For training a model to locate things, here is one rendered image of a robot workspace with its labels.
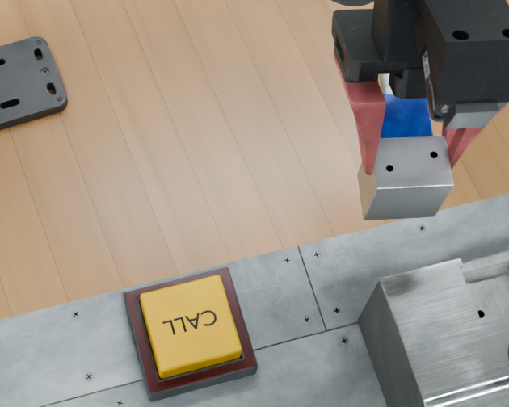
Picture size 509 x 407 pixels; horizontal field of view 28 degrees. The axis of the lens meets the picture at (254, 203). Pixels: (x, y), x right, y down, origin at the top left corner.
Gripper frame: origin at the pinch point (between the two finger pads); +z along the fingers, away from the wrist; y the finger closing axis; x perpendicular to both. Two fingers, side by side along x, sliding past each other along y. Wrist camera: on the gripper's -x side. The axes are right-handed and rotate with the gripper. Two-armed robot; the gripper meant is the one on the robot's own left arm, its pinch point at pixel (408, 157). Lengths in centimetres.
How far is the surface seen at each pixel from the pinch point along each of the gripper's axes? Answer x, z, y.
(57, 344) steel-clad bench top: 1.0, 15.9, -24.1
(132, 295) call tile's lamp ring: 2.5, 12.8, -18.5
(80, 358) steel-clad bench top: 0.0, 16.5, -22.5
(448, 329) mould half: -6.2, 9.8, 2.4
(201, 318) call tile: -0.6, 12.7, -13.6
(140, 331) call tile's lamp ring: 0.0, 14.1, -18.0
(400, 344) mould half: -6.4, 10.6, -0.8
